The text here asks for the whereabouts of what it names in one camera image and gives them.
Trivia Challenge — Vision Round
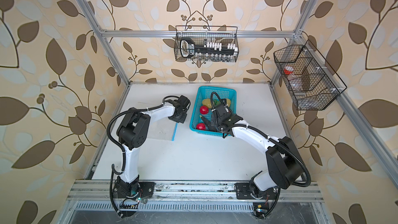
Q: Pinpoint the red toy tomato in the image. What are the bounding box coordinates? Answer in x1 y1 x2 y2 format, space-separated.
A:
200 105 209 115

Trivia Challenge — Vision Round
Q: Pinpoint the clear zip top bag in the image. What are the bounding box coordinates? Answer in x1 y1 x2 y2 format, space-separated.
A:
147 117 178 141

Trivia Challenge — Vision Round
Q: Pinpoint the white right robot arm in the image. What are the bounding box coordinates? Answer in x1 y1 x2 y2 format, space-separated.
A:
210 92 312 199

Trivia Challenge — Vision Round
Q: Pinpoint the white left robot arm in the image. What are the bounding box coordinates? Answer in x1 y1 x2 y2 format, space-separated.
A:
106 95 191 195

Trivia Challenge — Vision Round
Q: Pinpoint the dark toy eggplant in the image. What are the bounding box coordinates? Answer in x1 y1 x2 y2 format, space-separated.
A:
201 116 218 132

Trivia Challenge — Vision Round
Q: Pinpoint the red toy apple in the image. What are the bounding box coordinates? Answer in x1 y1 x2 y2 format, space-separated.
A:
196 122 206 130

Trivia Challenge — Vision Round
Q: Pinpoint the yellow toy lemon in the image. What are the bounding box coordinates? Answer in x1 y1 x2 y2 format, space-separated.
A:
202 98 212 109

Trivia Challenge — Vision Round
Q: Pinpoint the teal plastic basket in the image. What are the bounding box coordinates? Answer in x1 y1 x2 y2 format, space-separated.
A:
190 86 237 137

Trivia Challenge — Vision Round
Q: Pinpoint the red capped clear bottle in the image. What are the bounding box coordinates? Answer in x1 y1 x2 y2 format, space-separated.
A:
284 66 301 83

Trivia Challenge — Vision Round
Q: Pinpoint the back black wire basket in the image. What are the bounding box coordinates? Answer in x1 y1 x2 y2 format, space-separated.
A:
174 24 239 63

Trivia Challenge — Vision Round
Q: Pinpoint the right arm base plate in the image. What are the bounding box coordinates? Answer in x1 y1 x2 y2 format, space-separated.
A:
234 183 278 201

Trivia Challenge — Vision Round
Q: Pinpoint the side black wire basket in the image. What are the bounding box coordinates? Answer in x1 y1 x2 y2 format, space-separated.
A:
273 40 347 111

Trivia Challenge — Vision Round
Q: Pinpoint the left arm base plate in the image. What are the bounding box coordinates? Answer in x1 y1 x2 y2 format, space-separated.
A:
110 178 155 199

